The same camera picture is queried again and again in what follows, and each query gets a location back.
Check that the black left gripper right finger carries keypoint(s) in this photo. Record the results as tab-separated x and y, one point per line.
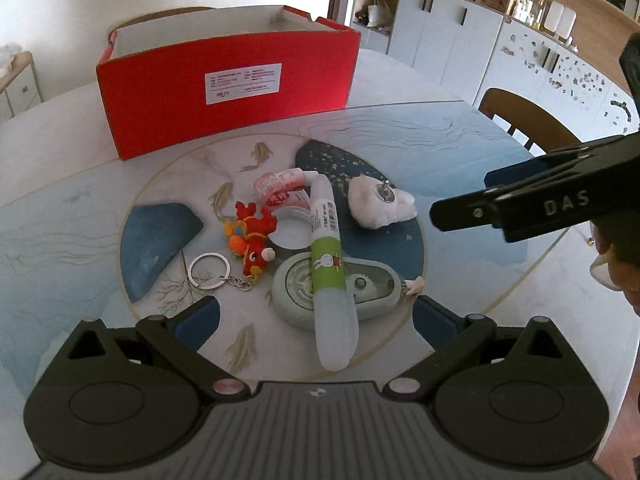
458	344

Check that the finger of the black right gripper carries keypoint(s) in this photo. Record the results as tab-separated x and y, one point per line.
462	211

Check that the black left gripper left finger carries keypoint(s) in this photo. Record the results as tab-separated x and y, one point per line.
176	342

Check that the grey correction tape dispenser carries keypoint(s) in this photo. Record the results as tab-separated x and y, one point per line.
366	287

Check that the white green tube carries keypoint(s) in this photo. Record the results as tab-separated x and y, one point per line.
335	315

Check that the red dragon plush keychain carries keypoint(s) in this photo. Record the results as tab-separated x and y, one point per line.
248	241

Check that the white round lid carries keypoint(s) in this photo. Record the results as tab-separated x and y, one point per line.
293	228

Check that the wooden chair right side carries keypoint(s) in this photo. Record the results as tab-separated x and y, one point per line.
539	126

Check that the red cardboard shoe box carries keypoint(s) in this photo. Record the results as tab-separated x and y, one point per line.
179	78

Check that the white drawer sideboard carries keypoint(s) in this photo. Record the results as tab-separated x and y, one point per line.
19	88

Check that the wooden chair behind box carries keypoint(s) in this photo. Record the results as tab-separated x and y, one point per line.
153	16

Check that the white wall cabinets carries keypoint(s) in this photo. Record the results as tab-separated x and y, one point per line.
469	49

